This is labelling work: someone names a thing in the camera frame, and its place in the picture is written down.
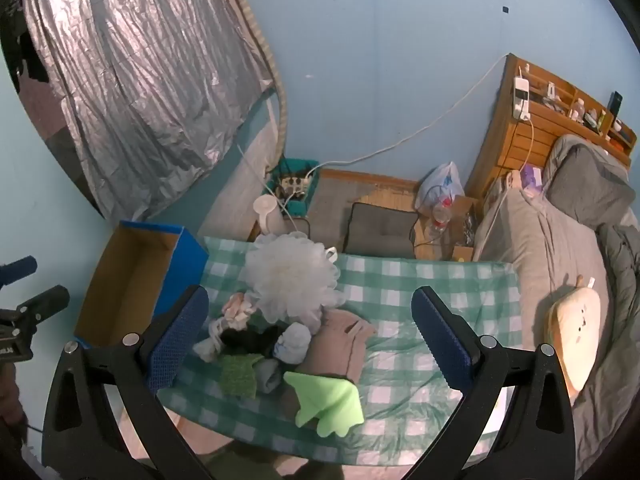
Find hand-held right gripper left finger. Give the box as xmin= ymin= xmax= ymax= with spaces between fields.
xmin=42 ymin=284 xmax=211 ymax=480

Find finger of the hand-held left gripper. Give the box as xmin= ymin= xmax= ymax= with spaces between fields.
xmin=0 ymin=256 xmax=39 ymax=287
xmin=14 ymin=285 xmax=71 ymax=322

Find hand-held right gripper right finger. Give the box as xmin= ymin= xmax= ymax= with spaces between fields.
xmin=410 ymin=285 xmax=576 ymax=480

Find black sock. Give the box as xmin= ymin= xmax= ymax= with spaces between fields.
xmin=220 ymin=326 xmax=282 ymax=359

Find blue cardboard box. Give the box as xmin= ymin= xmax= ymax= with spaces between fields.
xmin=74 ymin=220 xmax=209 ymax=352

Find taupe plush cloth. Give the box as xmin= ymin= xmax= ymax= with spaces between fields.
xmin=304 ymin=308 xmax=379 ymax=387

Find pink white cloth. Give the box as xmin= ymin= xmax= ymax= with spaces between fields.
xmin=222 ymin=292 xmax=259 ymax=322

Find green checkered tablecloth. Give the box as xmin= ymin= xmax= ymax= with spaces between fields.
xmin=159 ymin=236 xmax=523 ymax=467

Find dark green small towel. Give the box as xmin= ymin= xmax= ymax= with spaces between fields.
xmin=218 ymin=353 xmax=264 ymax=400

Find grey sock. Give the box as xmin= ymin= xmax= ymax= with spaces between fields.
xmin=252 ymin=359 xmax=287 ymax=396

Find brown cardboard box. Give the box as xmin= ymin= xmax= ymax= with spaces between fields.
xmin=414 ymin=195 xmax=482 ymax=262

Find pale blue white plastic bag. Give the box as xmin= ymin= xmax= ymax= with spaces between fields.
xmin=273 ymin=322 xmax=312 ymax=364

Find white mesh bath pouf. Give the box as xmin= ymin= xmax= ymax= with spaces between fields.
xmin=244 ymin=233 xmax=347 ymax=332

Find clear plastic bottle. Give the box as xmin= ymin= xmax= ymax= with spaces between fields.
xmin=430 ymin=198 xmax=454 ymax=235

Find grey seat cushion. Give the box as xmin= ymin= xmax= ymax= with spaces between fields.
xmin=344 ymin=202 xmax=420 ymax=260

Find grey bed sheet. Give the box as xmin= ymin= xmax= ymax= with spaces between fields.
xmin=472 ymin=187 xmax=640 ymax=480

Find toast shaped plush pillow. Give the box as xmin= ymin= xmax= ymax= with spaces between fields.
xmin=546 ymin=275 xmax=602 ymax=395

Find light green felt cloth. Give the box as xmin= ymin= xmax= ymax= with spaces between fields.
xmin=283 ymin=370 xmax=365 ymax=437

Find white small fan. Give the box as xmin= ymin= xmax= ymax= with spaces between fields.
xmin=253 ymin=194 xmax=288 ymax=237

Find white plastic shopping bag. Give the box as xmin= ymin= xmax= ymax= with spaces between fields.
xmin=414 ymin=161 xmax=466 ymax=211

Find green crate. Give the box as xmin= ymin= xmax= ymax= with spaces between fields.
xmin=264 ymin=157 xmax=320 ymax=217

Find purple packet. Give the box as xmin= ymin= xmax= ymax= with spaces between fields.
xmin=519 ymin=164 xmax=544 ymax=195

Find wooden headboard shelf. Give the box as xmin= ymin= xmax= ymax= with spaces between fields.
xmin=466 ymin=52 xmax=640 ymax=202

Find grey pillow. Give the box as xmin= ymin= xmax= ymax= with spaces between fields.
xmin=544 ymin=135 xmax=637 ymax=232

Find silver foil curtain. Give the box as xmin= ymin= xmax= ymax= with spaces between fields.
xmin=22 ymin=0 xmax=277 ymax=218

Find white power strip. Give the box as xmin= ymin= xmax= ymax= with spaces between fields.
xmin=512 ymin=77 xmax=532 ymax=121

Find white cable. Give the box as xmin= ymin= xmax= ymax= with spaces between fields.
xmin=309 ymin=54 xmax=510 ymax=172

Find ribbed beige hose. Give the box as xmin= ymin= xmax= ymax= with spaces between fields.
xmin=227 ymin=0 xmax=292 ymax=162

